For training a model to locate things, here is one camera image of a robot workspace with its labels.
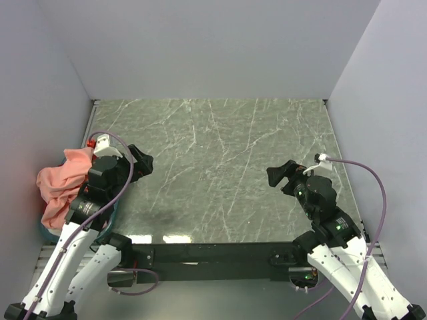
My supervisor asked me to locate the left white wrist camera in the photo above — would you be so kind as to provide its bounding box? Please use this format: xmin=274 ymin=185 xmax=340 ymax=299
xmin=86 ymin=134 xmax=123 ymax=157

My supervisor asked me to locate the teal plastic laundry basket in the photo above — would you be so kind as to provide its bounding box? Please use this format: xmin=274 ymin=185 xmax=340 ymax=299
xmin=39 ymin=159 xmax=119 ymax=246

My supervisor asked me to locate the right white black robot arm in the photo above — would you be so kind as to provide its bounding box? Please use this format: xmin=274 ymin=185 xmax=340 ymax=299
xmin=266 ymin=153 xmax=426 ymax=319

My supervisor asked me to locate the aluminium frame rail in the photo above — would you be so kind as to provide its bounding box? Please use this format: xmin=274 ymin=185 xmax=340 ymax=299
xmin=35 ymin=245 xmax=99 ymax=272

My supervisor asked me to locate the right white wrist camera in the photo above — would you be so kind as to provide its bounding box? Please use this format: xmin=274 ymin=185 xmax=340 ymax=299
xmin=303 ymin=153 xmax=333 ymax=175

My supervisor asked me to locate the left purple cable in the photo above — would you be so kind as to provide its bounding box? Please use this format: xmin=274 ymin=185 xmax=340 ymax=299
xmin=21 ymin=131 xmax=135 ymax=320

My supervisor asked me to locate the black base crossbar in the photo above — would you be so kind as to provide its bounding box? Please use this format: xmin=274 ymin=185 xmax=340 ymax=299
xmin=119 ymin=242 xmax=320 ymax=289

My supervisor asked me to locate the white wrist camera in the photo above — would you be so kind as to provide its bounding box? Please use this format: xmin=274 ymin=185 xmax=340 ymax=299
xmin=86 ymin=134 xmax=123 ymax=157
xmin=303 ymin=153 xmax=333 ymax=175

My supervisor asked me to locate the salmon pink t shirt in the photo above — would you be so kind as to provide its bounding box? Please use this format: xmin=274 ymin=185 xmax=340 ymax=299
xmin=36 ymin=147 xmax=93 ymax=230

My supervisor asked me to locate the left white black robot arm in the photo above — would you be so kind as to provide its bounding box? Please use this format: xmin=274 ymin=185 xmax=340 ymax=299
xmin=4 ymin=145 xmax=153 ymax=319

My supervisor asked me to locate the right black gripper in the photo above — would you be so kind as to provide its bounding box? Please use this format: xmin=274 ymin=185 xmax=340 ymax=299
xmin=265 ymin=159 xmax=316 ymax=219

